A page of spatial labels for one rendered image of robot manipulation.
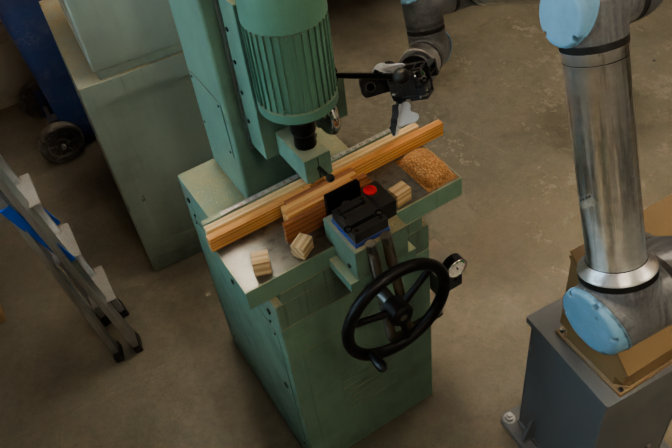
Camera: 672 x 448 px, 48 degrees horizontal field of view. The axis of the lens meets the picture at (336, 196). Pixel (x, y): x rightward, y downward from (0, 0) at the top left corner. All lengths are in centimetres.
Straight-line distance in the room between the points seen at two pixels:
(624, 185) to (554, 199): 169
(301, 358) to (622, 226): 89
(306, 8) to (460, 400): 149
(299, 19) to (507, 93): 226
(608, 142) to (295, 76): 60
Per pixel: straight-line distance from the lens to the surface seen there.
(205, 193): 208
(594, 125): 138
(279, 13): 144
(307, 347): 194
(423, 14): 180
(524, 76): 373
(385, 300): 172
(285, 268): 171
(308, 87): 154
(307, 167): 170
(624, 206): 145
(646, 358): 189
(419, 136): 193
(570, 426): 219
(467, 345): 264
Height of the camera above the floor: 219
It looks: 44 degrees down
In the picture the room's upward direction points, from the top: 8 degrees counter-clockwise
